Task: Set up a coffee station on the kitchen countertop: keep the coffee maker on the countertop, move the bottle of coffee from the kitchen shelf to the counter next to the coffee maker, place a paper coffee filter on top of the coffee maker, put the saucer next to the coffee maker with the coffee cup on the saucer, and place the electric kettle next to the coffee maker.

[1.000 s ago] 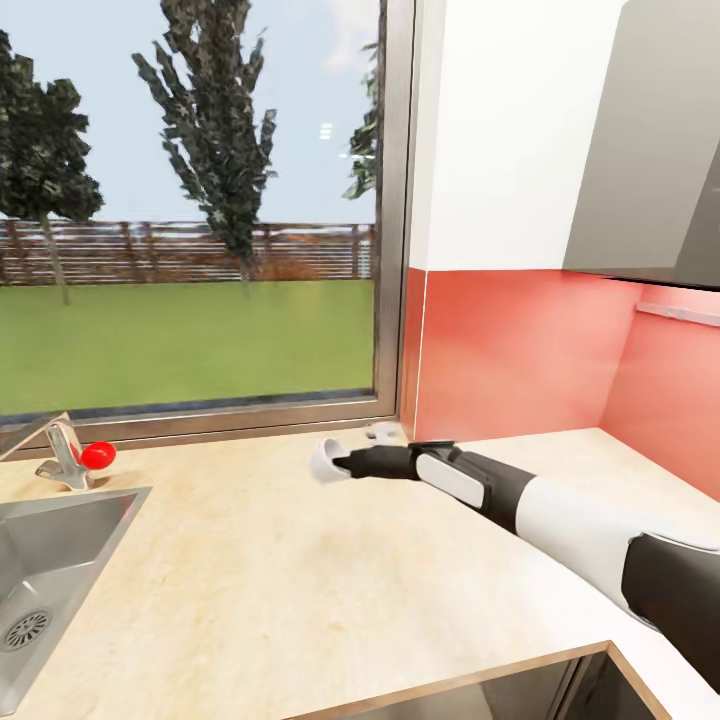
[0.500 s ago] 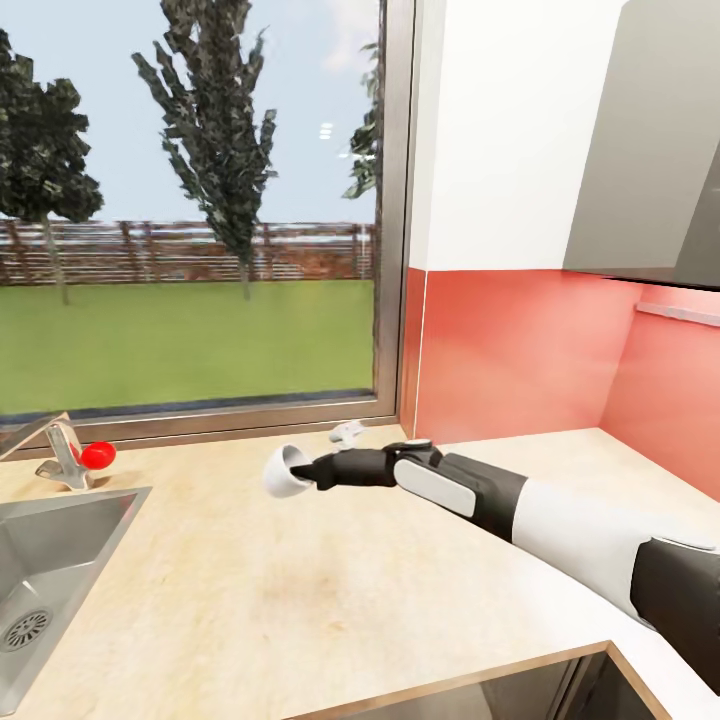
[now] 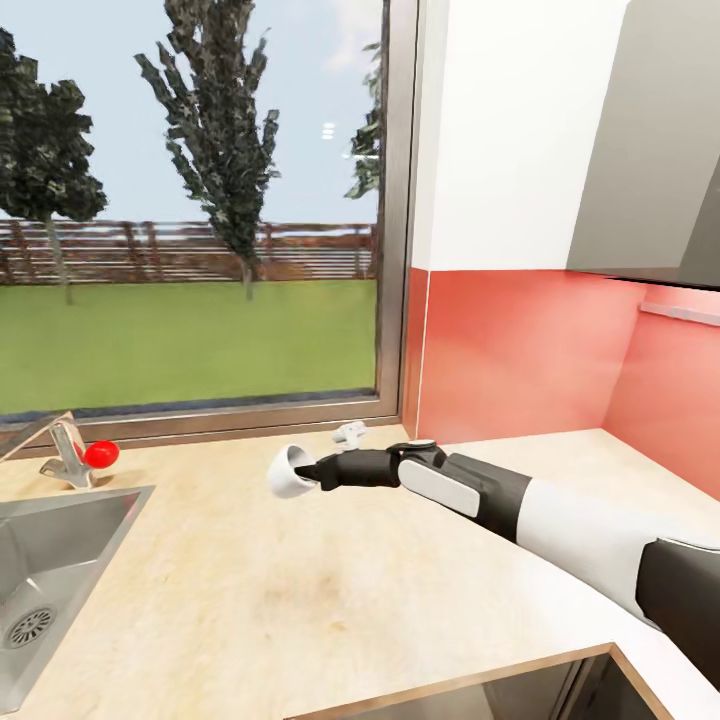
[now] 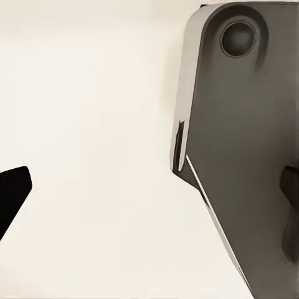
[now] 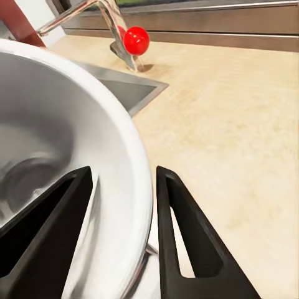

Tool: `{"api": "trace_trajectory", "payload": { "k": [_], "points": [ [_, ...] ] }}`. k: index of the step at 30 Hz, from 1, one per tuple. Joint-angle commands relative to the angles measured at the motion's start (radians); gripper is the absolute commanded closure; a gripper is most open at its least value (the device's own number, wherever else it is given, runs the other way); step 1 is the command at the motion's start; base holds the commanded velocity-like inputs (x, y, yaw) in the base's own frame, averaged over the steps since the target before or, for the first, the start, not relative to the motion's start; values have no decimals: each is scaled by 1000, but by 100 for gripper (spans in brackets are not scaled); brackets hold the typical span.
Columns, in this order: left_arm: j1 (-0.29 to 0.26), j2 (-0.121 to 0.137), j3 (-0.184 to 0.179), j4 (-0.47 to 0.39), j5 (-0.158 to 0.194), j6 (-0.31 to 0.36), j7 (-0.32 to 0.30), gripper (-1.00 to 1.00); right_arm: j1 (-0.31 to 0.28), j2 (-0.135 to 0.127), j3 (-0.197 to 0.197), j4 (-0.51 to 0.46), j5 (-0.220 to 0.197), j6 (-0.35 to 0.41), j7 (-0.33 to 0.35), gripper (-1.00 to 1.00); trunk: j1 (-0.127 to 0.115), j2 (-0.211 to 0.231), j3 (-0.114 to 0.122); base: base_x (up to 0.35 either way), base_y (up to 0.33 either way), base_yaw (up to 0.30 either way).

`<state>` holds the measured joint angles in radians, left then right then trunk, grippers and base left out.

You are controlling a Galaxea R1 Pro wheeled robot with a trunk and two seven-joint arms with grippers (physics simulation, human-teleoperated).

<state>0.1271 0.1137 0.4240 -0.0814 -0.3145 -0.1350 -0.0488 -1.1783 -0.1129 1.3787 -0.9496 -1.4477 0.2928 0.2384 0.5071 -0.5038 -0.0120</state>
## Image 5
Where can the drop in sink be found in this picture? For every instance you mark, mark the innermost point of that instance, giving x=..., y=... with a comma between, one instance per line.
x=134, y=92

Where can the coffee cup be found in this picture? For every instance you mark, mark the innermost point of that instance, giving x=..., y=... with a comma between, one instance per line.
x=55, y=118

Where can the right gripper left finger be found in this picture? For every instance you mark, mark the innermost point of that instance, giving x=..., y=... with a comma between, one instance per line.
x=37, y=245

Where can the fixed window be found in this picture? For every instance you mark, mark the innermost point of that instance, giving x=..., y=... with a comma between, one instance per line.
x=245, y=24

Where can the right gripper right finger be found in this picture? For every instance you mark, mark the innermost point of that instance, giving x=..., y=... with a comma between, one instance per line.
x=217, y=273

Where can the water glass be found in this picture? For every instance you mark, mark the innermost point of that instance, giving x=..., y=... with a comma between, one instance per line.
x=16, y=37

